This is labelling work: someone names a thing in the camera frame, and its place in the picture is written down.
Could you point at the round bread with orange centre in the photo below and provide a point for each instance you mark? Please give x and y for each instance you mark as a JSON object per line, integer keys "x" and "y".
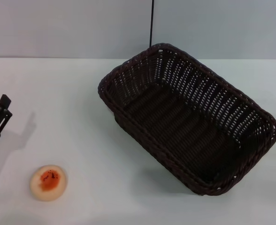
{"x": 49, "y": 182}

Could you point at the black vertical wall strip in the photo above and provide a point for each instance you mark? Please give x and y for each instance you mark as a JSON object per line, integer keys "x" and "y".
{"x": 151, "y": 23}

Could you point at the dark brown woven basket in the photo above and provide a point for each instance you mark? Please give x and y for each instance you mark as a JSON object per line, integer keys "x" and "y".
{"x": 187, "y": 131}

